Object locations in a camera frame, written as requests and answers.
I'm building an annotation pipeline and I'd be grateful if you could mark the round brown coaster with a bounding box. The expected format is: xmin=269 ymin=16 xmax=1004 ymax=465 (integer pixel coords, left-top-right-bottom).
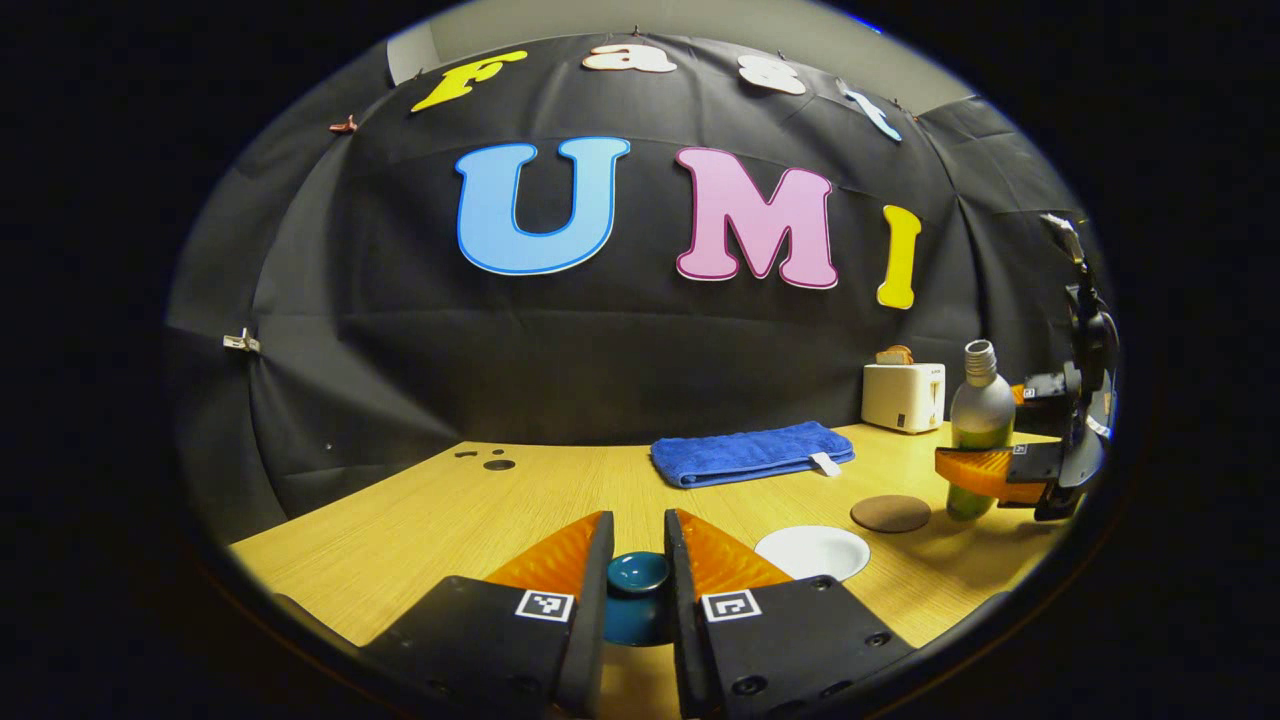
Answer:
xmin=850 ymin=494 xmax=932 ymax=534

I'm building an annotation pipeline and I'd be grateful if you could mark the teal teacup lid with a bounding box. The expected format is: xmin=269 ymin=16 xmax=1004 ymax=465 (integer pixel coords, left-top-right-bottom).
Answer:
xmin=600 ymin=550 xmax=676 ymax=648

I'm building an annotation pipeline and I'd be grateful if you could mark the blue folded towel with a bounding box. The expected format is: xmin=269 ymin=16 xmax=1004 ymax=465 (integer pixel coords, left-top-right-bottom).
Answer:
xmin=650 ymin=421 xmax=856 ymax=489

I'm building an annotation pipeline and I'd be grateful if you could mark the silver green water bottle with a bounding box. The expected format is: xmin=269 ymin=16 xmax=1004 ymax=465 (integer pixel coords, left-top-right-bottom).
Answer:
xmin=946 ymin=340 xmax=1017 ymax=522

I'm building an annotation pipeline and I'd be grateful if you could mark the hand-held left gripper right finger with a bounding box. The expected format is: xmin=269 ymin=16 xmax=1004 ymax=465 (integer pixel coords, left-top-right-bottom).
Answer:
xmin=663 ymin=508 xmax=917 ymax=720

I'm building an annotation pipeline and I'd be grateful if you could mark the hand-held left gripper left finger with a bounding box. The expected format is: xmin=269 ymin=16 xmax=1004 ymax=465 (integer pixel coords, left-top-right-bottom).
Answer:
xmin=275 ymin=510 xmax=616 ymax=720

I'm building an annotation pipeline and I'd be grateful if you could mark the teal white teacup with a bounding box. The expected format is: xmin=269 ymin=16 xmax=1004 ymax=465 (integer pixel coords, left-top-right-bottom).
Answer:
xmin=754 ymin=526 xmax=872 ymax=583

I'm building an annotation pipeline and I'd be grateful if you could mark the white toaster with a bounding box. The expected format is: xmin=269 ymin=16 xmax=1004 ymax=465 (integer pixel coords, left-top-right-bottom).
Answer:
xmin=862 ymin=362 xmax=947 ymax=435

